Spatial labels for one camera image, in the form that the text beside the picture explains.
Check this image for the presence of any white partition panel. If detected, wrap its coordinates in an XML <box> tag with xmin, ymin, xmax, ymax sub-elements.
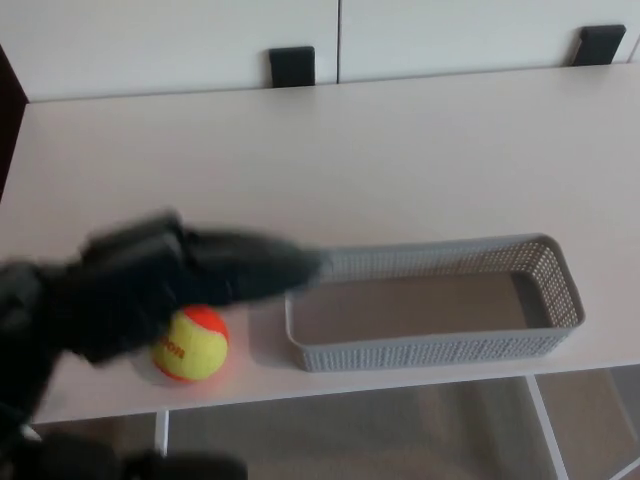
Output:
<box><xmin>0</xmin><ymin>0</ymin><xmax>342</xmax><ymax>104</ymax></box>
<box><xmin>337</xmin><ymin>0</ymin><xmax>640</xmax><ymax>85</ymax></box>

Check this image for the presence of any yellow orange tennis ball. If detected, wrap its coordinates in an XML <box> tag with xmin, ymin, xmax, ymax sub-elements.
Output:
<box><xmin>151</xmin><ymin>304</ymin><xmax>231</xmax><ymax>385</ymax></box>

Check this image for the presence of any black bracket foot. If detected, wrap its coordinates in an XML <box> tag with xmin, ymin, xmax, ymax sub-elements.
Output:
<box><xmin>572</xmin><ymin>24</ymin><xmax>627</xmax><ymax>67</ymax></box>
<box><xmin>268</xmin><ymin>46</ymin><xmax>317</xmax><ymax>89</ymax></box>

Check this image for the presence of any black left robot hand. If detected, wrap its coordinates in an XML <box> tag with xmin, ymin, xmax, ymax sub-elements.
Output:
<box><xmin>0</xmin><ymin>210</ymin><xmax>324</xmax><ymax>421</ymax></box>

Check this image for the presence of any grey perforated plastic basket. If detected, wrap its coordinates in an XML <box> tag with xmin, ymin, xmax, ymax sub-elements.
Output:
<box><xmin>284</xmin><ymin>232</ymin><xmax>586</xmax><ymax>374</ymax></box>

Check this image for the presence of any black robot body part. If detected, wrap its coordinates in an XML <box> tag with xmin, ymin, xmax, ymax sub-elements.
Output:
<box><xmin>0</xmin><ymin>424</ymin><xmax>250</xmax><ymax>480</ymax></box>

